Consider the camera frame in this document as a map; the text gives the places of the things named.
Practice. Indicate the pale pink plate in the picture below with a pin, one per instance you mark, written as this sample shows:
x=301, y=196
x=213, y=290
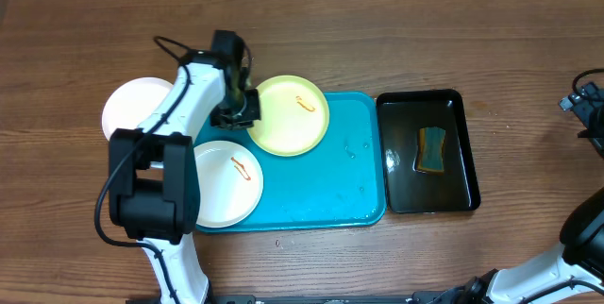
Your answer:
x=132, y=103

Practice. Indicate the green yellow sponge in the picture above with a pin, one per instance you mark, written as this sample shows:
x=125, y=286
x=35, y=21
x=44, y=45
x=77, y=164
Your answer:
x=431, y=149

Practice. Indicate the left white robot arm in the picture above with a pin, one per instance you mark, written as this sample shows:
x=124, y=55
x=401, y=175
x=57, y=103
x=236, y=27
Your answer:
x=152, y=188

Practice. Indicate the teal plastic tray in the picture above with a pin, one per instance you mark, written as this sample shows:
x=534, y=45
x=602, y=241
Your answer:
x=339, y=183

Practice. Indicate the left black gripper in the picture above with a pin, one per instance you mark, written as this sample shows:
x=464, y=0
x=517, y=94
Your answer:
x=255, y=114

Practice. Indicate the yellow plate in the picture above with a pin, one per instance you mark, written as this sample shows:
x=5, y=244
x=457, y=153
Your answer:
x=294, y=116

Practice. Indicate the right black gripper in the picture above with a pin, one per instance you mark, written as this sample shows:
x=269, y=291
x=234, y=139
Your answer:
x=585, y=104

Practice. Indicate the black water tray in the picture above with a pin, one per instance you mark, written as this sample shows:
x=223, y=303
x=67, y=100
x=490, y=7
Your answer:
x=400, y=116

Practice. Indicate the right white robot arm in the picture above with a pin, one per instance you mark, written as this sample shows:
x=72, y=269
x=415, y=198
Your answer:
x=572, y=267

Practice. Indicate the white plate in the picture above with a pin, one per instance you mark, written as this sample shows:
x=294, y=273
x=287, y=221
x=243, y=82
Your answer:
x=230, y=183

